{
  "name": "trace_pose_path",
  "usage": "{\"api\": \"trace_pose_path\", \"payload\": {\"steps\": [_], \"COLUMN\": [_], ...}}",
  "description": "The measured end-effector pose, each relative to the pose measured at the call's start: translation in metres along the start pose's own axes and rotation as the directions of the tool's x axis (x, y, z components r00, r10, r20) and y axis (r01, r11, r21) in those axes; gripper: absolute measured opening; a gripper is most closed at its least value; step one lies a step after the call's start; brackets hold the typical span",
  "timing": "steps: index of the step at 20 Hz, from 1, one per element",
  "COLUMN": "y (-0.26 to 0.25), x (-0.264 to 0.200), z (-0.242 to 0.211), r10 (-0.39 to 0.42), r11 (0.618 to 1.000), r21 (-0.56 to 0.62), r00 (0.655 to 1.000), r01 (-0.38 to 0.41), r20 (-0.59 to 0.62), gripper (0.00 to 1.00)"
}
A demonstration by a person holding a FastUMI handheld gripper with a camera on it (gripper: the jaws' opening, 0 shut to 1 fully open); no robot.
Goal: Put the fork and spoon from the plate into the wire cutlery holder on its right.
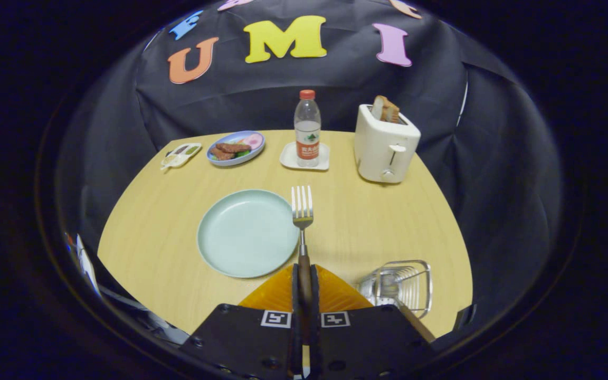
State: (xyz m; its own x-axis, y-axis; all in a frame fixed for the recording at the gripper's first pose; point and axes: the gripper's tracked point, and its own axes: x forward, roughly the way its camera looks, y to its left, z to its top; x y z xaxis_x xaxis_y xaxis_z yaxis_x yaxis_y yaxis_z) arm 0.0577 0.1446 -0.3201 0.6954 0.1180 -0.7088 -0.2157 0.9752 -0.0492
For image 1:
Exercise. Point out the pale green plate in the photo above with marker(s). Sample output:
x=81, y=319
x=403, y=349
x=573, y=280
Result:
x=246, y=232

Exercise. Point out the white square coaster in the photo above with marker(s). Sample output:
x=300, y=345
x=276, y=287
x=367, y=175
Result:
x=287, y=157

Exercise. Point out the brown meat patty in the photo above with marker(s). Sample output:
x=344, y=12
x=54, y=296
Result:
x=233, y=148
x=221, y=154

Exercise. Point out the white divided sauce dish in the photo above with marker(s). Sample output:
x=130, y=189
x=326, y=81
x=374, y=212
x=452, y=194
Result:
x=180, y=156

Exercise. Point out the toasted bread slice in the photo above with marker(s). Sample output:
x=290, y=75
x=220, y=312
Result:
x=379, y=107
x=392, y=112

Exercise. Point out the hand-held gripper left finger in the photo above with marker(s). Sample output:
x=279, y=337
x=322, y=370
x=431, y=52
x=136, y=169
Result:
x=246, y=338

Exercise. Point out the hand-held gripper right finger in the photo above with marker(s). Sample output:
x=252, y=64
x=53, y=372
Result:
x=362, y=348

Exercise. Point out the black backdrop cloth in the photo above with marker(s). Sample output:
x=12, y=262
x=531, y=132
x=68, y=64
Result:
x=262, y=100

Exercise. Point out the blue plate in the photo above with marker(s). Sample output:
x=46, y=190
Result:
x=258, y=150

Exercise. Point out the white toaster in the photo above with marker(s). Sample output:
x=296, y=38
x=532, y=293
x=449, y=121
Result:
x=378, y=148

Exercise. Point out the pink ham slice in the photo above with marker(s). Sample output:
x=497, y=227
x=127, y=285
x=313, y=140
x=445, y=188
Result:
x=254, y=141

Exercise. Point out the clear bottle with red cap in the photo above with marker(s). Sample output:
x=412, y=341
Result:
x=307, y=132

